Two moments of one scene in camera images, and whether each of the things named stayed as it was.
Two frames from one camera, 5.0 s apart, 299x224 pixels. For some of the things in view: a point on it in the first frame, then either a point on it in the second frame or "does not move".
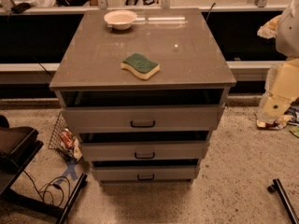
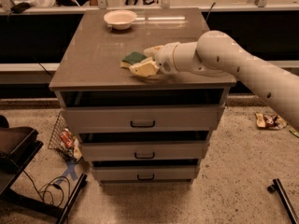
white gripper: x=288 y=36 to x=165 y=59
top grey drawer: x=143 y=119 does not move
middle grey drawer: x=144 y=150 does not move
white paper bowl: x=121 y=20 does not move
